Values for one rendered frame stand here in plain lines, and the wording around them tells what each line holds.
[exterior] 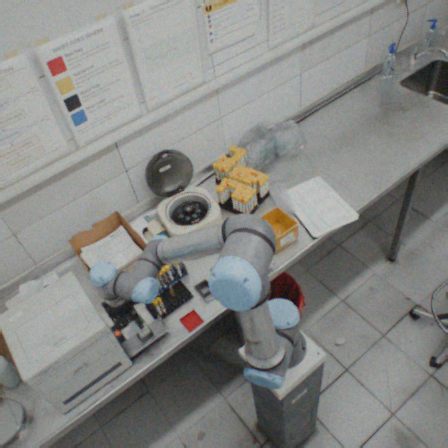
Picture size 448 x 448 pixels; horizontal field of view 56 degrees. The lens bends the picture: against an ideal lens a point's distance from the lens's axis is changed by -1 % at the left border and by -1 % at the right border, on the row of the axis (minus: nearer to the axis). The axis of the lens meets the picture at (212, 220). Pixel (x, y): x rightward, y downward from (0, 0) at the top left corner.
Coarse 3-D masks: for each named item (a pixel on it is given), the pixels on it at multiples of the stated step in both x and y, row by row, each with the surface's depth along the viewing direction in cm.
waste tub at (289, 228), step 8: (264, 216) 177; (272, 216) 181; (280, 216) 181; (288, 216) 175; (272, 224) 185; (280, 224) 184; (288, 224) 179; (296, 224) 171; (280, 232) 181; (288, 232) 171; (296, 232) 175; (280, 240) 170; (288, 240) 174; (296, 240) 178; (280, 248) 174
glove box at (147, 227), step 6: (144, 216) 190; (138, 222) 188; (144, 222) 188; (150, 222) 185; (156, 222) 186; (138, 228) 186; (144, 228) 186; (150, 228) 182; (156, 228) 182; (162, 228) 183; (144, 234) 187; (150, 234) 182; (156, 234) 180; (162, 234) 182; (144, 240) 181; (150, 240) 183
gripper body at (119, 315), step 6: (126, 300) 131; (102, 306) 131; (108, 306) 134; (120, 306) 130; (132, 306) 136; (108, 312) 131; (114, 312) 133; (120, 312) 135; (126, 312) 136; (132, 312) 136; (114, 318) 135; (120, 318) 134; (126, 318) 135; (132, 318) 138; (120, 324) 137; (126, 324) 138; (120, 330) 137
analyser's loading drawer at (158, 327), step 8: (160, 320) 156; (152, 328) 155; (160, 328) 155; (168, 328) 154; (136, 336) 154; (144, 336) 154; (152, 336) 153; (128, 344) 152; (136, 344) 152; (144, 344) 151; (128, 352) 150; (136, 352) 150
